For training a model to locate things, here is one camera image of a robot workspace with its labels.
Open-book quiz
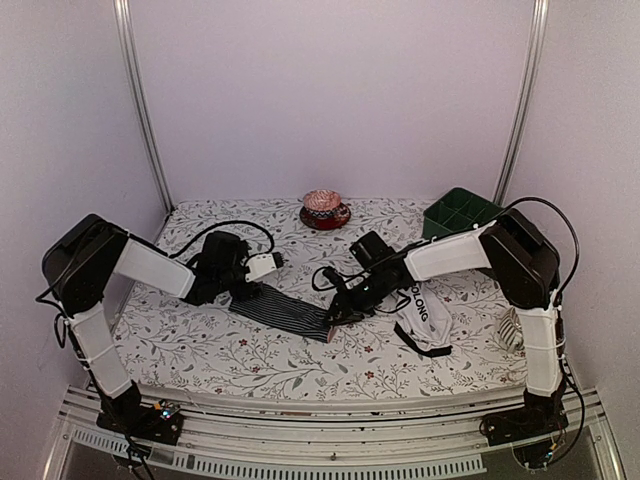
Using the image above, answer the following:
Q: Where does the white black-trimmed underwear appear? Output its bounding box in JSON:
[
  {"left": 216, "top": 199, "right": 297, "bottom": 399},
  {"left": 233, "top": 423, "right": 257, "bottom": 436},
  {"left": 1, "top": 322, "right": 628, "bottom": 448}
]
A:
[{"left": 394, "top": 284, "right": 453, "bottom": 358}]

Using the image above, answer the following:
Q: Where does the navy striped underwear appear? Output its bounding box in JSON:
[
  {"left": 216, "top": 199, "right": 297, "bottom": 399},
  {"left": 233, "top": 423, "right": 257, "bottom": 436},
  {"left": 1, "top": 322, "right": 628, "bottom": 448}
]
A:
[{"left": 229, "top": 284, "right": 334, "bottom": 343}]

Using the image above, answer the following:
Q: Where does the dark red saucer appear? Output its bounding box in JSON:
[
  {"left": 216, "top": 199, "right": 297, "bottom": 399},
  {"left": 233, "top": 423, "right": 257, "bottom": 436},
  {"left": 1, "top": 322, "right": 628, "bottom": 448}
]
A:
[{"left": 299, "top": 203, "right": 351, "bottom": 231}]

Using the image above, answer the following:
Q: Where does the red patterned bowl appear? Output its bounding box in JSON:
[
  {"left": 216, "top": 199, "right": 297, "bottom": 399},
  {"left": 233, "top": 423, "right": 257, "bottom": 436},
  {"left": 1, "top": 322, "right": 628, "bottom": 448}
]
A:
[{"left": 303, "top": 189, "right": 342, "bottom": 219}]

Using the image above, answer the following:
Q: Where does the floral tablecloth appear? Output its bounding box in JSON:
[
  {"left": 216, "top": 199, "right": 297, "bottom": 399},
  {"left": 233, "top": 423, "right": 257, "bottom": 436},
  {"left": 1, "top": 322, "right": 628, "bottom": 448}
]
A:
[{"left": 114, "top": 198, "right": 561, "bottom": 402}]

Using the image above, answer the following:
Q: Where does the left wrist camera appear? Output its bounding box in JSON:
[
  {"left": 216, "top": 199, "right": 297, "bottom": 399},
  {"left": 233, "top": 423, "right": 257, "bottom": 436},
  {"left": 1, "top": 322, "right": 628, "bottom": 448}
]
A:
[{"left": 245, "top": 252, "right": 284, "bottom": 282}]

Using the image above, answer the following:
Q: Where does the right aluminium frame post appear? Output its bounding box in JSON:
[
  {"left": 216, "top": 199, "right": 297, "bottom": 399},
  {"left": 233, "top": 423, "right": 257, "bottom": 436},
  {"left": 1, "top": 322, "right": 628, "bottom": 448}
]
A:
[{"left": 493, "top": 0, "right": 550, "bottom": 205}]

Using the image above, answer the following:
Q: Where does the left aluminium frame post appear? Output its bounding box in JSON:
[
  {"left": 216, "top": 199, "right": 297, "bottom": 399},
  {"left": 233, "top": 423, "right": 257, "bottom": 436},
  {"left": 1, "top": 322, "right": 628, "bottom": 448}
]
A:
[{"left": 113, "top": 0, "right": 175, "bottom": 215}]

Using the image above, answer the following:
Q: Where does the front aluminium rail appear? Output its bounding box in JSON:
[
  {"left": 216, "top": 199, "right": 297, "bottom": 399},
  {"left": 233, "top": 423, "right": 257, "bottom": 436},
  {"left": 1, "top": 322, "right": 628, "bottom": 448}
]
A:
[{"left": 40, "top": 386, "right": 632, "bottom": 479}]

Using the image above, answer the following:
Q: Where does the striped glass mug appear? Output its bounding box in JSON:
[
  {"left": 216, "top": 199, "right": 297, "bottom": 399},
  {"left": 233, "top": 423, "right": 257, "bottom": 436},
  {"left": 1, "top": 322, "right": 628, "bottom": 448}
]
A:
[{"left": 497, "top": 307, "right": 524, "bottom": 353}]

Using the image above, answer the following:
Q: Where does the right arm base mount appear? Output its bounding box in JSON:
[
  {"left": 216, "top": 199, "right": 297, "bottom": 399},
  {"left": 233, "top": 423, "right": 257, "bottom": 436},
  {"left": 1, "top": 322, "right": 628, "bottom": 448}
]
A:
[{"left": 479, "top": 389, "right": 568, "bottom": 446}]

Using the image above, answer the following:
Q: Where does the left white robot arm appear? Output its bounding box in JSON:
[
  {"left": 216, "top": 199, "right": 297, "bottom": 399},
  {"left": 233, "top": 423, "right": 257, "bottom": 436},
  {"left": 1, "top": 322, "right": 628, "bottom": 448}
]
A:
[{"left": 35, "top": 212, "right": 278, "bottom": 434}]

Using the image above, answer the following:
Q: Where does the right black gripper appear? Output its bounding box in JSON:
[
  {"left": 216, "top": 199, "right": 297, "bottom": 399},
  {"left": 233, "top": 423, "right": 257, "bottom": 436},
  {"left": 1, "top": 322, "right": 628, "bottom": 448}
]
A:
[{"left": 326, "top": 269, "right": 392, "bottom": 326}]

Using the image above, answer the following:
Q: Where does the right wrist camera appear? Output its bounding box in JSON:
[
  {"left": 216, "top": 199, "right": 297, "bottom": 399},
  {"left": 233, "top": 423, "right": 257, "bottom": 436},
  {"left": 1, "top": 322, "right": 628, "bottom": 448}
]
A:
[{"left": 323, "top": 267, "right": 346, "bottom": 291}]

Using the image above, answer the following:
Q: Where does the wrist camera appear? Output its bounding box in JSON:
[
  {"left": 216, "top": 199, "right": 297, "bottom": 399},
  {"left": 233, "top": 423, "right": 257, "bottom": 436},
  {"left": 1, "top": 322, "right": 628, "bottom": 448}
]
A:
[
  {"left": 323, "top": 267, "right": 346, "bottom": 291},
  {"left": 245, "top": 252, "right": 284, "bottom": 282}
]

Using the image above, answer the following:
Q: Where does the aluminium frame post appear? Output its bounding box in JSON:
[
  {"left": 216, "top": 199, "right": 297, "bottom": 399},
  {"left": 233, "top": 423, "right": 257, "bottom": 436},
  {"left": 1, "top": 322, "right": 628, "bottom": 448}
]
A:
[
  {"left": 113, "top": 0, "right": 175, "bottom": 215},
  {"left": 493, "top": 0, "right": 550, "bottom": 205}
]

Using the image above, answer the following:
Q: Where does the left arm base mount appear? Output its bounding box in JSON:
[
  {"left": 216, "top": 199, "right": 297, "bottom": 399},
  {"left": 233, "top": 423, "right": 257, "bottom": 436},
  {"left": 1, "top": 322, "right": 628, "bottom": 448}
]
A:
[{"left": 96, "top": 382, "right": 184, "bottom": 446}]

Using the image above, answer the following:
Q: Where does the green divided organizer tray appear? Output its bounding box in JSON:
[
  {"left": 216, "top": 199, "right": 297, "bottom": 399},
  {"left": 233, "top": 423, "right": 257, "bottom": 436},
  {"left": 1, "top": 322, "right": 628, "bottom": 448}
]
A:
[{"left": 422, "top": 187, "right": 502, "bottom": 239}]

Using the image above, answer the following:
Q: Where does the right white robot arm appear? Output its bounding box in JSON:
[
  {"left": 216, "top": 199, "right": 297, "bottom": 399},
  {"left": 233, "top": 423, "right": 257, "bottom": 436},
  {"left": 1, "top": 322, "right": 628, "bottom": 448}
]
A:
[{"left": 322, "top": 204, "right": 568, "bottom": 436}]

